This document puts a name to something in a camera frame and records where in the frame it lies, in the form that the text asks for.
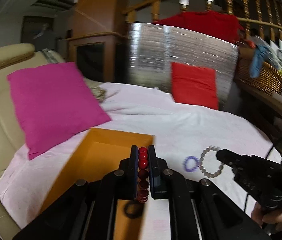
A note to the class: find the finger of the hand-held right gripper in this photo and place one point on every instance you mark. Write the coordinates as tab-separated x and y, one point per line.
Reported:
229	158

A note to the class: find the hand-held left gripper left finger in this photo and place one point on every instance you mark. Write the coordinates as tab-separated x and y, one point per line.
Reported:
134	160

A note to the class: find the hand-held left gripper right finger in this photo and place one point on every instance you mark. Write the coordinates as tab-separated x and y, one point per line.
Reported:
152	162

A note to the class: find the orange box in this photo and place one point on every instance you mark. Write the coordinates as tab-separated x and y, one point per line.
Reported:
101	152

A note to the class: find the person's right hand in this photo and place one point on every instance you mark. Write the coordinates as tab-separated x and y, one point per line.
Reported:
275	221

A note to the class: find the wooden shelf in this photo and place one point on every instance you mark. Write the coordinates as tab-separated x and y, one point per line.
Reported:
268	102

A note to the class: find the patterned cloth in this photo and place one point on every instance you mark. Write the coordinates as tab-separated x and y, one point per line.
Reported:
97	92

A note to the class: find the red cushion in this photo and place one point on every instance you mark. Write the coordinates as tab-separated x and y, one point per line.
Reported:
193	87

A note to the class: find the wicker basket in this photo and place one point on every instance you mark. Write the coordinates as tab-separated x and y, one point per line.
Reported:
263	80

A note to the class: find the magenta cushion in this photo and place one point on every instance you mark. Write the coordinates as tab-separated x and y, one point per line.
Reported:
56	105

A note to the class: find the blue cloth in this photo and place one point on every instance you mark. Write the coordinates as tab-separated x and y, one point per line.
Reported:
255	65

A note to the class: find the silver foil sheet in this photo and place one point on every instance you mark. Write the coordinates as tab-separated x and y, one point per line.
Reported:
156	55

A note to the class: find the red cloth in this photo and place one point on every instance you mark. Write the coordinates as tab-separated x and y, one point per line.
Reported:
205	22

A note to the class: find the wooden railing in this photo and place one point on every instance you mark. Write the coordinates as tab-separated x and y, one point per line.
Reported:
245	5

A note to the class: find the wooden cabinet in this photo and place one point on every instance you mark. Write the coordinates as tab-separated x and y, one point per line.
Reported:
93	10

